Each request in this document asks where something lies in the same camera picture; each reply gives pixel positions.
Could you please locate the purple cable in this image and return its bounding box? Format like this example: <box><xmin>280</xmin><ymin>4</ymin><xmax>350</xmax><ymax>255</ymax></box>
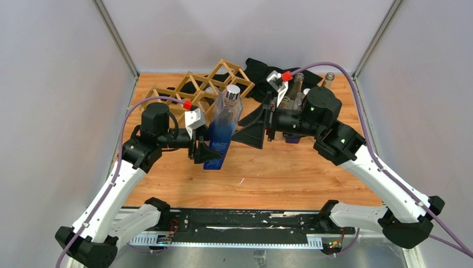
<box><xmin>55</xmin><ymin>96</ymin><xmax>193</xmax><ymax>268</ymax></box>
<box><xmin>281</xmin><ymin>61</ymin><xmax>473</xmax><ymax>259</ymax></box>

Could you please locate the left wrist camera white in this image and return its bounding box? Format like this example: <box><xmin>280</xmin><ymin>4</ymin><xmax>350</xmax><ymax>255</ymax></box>
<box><xmin>184</xmin><ymin>108</ymin><xmax>206</xmax><ymax>138</ymax></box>

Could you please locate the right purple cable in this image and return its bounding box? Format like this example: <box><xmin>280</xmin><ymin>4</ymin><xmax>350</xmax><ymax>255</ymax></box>
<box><xmin>281</xmin><ymin>61</ymin><xmax>473</xmax><ymax>259</ymax></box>

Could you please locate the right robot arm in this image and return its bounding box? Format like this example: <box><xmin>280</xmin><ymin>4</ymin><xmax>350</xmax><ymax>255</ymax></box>
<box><xmin>232</xmin><ymin>87</ymin><xmax>445</xmax><ymax>249</ymax></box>

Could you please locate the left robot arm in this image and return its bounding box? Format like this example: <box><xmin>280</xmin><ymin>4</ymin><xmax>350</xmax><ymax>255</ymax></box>
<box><xmin>55</xmin><ymin>102</ymin><xmax>221</xmax><ymax>267</ymax></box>

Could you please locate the clear bottle with black label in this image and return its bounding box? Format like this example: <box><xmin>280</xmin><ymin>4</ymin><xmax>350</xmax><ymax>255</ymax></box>
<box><xmin>321</xmin><ymin>72</ymin><xmax>335</xmax><ymax>89</ymax></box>

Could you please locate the black cloth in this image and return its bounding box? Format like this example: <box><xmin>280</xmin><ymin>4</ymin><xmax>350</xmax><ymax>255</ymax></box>
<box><xmin>180</xmin><ymin>58</ymin><xmax>322</xmax><ymax>103</ymax></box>

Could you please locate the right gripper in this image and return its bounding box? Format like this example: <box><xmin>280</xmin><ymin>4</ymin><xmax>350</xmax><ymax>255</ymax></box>
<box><xmin>230</xmin><ymin>92</ymin><xmax>322</xmax><ymax>150</ymax></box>

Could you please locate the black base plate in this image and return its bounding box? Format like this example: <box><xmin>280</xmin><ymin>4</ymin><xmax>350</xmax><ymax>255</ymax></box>
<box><xmin>145</xmin><ymin>208</ymin><xmax>356</xmax><ymax>246</ymax></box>

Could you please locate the aluminium frame rail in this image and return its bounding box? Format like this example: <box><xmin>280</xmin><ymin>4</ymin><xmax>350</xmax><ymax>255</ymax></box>
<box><xmin>79</xmin><ymin>208</ymin><xmax>416</xmax><ymax>249</ymax></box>

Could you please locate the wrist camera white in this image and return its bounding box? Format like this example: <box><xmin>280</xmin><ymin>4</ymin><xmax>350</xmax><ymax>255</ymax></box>
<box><xmin>184</xmin><ymin>108</ymin><xmax>206</xmax><ymax>138</ymax></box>
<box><xmin>267</xmin><ymin>70</ymin><xmax>288</xmax><ymax>106</ymax></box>

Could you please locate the clear bottle with white label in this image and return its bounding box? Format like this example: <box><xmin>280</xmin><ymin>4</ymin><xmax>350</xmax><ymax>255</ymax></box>
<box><xmin>287</xmin><ymin>73</ymin><xmax>305</xmax><ymax>101</ymax></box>

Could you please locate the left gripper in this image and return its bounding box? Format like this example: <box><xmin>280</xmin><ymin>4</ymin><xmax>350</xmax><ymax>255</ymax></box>
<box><xmin>157</xmin><ymin>124</ymin><xmax>223</xmax><ymax>162</ymax></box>

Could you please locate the wooden lattice wine rack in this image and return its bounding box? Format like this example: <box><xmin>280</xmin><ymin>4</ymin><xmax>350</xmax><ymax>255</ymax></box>
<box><xmin>146</xmin><ymin>59</ymin><xmax>255</xmax><ymax>115</ymax></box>

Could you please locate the blue square bottle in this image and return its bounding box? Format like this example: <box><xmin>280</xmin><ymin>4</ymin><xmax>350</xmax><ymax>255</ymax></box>
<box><xmin>284</xmin><ymin>88</ymin><xmax>311</xmax><ymax>144</ymax></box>
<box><xmin>204</xmin><ymin>85</ymin><xmax>243</xmax><ymax>170</ymax></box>

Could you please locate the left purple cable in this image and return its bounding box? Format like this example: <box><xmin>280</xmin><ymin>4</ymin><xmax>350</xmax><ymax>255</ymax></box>
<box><xmin>55</xmin><ymin>96</ymin><xmax>193</xmax><ymax>268</ymax></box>

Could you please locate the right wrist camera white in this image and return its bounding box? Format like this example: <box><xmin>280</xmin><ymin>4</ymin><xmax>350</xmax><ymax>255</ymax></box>
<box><xmin>267</xmin><ymin>70</ymin><xmax>288</xmax><ymax>106</ymax></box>

